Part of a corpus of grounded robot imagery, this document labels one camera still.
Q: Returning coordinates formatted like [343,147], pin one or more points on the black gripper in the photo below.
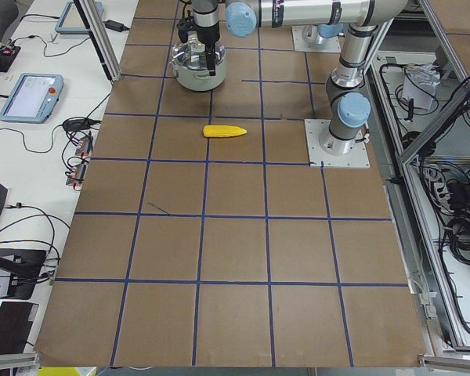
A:
[207,34]

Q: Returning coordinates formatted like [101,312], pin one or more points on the glass pot lid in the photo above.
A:
[190,55]

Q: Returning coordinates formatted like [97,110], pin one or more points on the yellow corn cob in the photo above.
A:
[223,131]

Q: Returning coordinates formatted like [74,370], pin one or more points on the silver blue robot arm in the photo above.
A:
[350,110]

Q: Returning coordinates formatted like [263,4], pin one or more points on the white cooking pot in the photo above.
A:
[202,81]

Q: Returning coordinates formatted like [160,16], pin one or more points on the black power adapter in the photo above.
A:
[115,26]

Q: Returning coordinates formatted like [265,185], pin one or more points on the far blue teach pendant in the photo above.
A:
[70,21]

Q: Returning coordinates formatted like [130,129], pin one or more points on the blue teach pendant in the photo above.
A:
[33,98]
[70,21]

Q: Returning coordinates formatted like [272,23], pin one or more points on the near blue teach pendant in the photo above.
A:
[33,98]

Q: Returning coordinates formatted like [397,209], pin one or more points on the white paper bag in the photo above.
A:
[420,82]

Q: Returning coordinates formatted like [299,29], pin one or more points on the black device box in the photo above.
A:
[20,271]

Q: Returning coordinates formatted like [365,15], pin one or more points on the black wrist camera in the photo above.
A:
[184,26]

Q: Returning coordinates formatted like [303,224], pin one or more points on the aluminium frame post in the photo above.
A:
[93,23]

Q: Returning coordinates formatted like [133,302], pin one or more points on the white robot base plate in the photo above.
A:
[326,151]

